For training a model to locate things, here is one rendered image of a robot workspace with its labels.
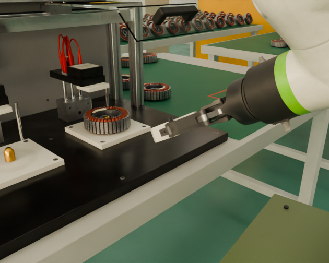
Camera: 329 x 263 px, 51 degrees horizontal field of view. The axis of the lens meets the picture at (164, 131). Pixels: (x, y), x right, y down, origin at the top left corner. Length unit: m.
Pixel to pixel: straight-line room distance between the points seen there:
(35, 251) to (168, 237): 1.20
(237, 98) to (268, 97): 0.06
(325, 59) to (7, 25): 0.61
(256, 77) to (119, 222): 0.32
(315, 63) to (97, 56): 0.79
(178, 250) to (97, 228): 1.09
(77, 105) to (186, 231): 1.00
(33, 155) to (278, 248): 0.49
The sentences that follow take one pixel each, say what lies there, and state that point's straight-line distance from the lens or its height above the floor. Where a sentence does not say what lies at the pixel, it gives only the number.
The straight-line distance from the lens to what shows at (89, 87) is 0.84.
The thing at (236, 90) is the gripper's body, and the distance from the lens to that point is 0.53.
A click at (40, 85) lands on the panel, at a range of 1.02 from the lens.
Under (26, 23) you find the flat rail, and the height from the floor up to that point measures 1.03.
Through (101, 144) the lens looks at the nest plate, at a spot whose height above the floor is 0.78.
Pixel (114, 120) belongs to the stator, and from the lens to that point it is 0.80.
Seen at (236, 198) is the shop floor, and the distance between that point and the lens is 2.01.
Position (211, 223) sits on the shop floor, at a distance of 1.80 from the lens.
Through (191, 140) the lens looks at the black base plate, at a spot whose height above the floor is 0.77.
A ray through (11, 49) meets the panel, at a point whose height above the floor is 0.95.
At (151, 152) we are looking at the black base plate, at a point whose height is 0.77.
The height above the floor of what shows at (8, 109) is 0.88.
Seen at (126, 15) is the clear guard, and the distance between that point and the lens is 0.69.
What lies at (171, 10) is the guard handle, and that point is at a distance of 0.72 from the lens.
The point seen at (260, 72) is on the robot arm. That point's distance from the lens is 0.51.
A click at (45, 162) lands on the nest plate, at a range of 0.72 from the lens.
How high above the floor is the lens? 1.10
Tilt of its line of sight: 23 degrees down
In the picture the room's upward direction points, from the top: straight up
